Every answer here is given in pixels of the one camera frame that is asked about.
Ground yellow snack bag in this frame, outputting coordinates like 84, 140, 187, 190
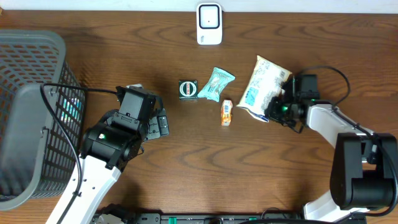
236, 55, 292, 123

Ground green Zam-Buk box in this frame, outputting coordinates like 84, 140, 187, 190
178, 80, 198, 101

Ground orange tissue pack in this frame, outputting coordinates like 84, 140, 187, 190
221, 100, 233, 126

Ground teal wet wipes pack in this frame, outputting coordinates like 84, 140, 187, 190
198, 67, 235, 102

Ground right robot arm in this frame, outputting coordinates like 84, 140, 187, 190
266, 75, 397, 223

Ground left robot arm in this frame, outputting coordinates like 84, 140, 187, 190
47, 85, 169, 223

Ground white barcode scanner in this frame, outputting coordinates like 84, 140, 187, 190
197, 2, 223, 45

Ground grey plastic shopping basket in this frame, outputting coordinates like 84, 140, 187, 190
1, 29, 85, 210

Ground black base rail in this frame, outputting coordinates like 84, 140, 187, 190
90, 212, 368, 224

